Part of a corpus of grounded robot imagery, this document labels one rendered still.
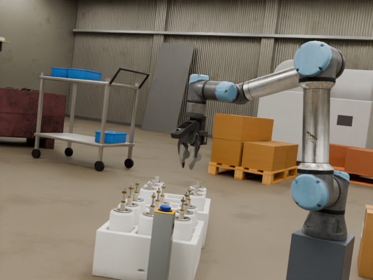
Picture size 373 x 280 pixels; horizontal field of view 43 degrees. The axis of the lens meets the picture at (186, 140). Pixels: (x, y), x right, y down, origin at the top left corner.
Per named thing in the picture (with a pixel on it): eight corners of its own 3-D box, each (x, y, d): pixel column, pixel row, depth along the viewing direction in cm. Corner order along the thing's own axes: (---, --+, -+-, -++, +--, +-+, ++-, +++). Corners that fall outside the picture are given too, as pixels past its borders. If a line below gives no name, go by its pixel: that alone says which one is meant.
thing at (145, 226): (163, 259, 190) (168, 215, 189) (150, 265, 182) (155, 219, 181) (143, 253, 195) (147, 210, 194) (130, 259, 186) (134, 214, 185)
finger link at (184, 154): (190, 167, 189) (195, 145, 188) (181, 168, 185) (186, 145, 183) (184, 165, 191) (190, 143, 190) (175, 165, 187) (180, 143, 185)
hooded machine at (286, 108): (249, 158, 738) (261, 57, 727) (264, 156, 797) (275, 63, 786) (301, 166, 698) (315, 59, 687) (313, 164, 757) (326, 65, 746)
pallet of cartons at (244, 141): (304, 178, 565) (311, 123, 560) (267, 185, 471) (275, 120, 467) (245, 167, 607) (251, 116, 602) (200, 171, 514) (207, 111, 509)
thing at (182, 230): (159, 262, 186) (164, 217, 185) (174, 258, 194) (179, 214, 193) (178, 269, 180) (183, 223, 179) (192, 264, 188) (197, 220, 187)
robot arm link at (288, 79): (351, 47, 166) (233, 84, 195) (339, 41, 157) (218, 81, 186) (357, 79, 164) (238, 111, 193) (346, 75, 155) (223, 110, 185)
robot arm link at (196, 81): (203, 74, 177) (185, 73, 182) (200, 103, 178) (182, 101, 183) (215, 76, 183) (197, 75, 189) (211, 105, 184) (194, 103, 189)
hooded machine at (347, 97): (364, 176, 650) (379, 67, 640) (314, 169, 683) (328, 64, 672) (372, 173, 717) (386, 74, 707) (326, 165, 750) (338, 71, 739)
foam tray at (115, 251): (200, 259, 218) (204, 220, 217) (191, 290, 179) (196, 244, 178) (117, 246, 222) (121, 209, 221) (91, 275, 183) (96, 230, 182)
